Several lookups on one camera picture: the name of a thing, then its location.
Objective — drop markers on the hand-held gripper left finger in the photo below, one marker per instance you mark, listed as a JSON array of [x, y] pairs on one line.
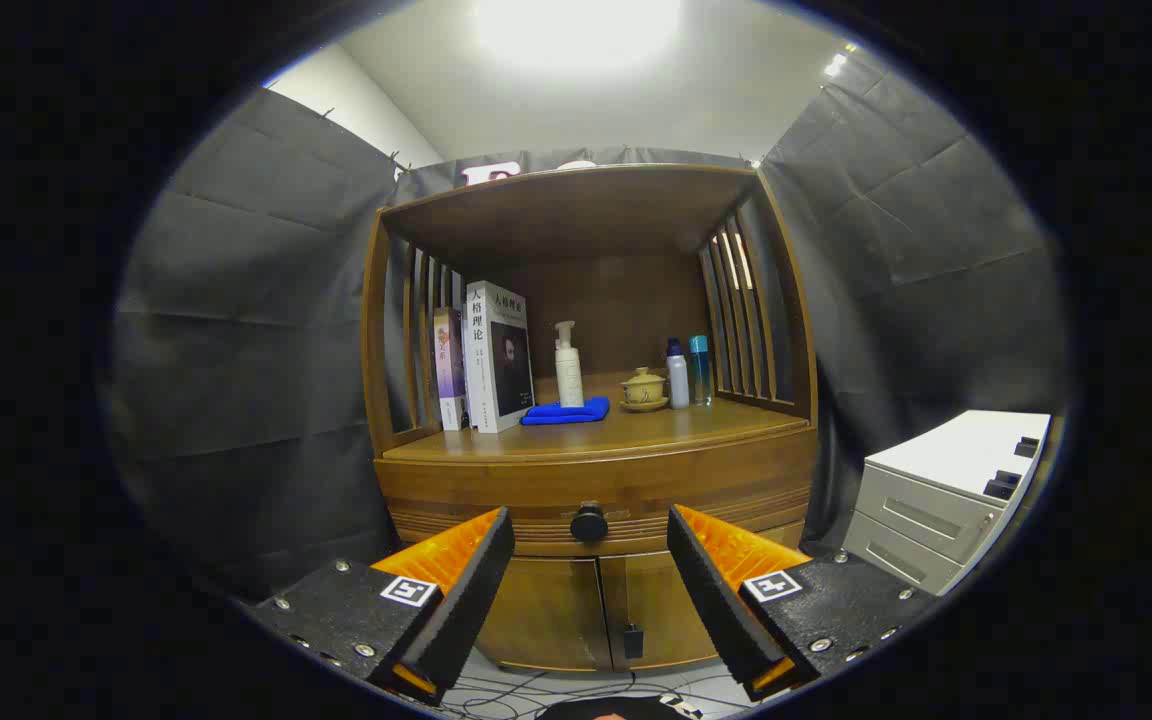
[[466, 590]]

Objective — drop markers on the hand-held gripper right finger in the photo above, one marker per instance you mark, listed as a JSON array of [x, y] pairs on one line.
[[716, 600]]

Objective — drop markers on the black drawer knob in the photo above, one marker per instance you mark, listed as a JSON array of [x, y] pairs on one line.
[[589, 524]]

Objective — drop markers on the wooden drawer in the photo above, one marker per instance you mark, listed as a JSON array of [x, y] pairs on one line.
[[636, 485]]

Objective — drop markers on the wooden cabinet door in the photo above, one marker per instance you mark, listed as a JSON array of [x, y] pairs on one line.
[[661, 620], [546, 610]]

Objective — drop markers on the wooden countertop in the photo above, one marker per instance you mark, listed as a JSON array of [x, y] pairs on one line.
[[636, 425]]

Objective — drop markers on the white filing cabinet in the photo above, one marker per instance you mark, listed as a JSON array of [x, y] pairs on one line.
[[936, 460]]

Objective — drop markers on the wooden cabinet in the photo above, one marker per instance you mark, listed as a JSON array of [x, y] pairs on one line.
[[636, 300]]

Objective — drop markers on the folded blue cloth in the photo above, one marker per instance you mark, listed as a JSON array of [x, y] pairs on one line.
[[561, 414]]

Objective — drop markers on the white bottle with blue cap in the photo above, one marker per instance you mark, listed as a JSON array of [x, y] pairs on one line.
[[677, 380]]

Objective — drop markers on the yellow lidded teacup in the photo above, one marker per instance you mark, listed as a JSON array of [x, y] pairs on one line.
[[643, 387]]

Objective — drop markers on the thin purple book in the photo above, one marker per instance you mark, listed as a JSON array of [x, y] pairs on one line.
[[449, 365]]

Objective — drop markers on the translucent blue bottle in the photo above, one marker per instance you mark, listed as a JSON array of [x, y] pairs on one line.
[[700, 370]]

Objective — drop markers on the thick white book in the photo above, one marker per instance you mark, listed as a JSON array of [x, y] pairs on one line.
[[496, 360]]

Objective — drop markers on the white pump bottle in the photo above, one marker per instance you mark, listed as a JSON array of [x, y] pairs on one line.
[[569, 375]]

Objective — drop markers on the black backdrop cloth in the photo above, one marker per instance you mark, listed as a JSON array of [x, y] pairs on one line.
[[256, 350]]

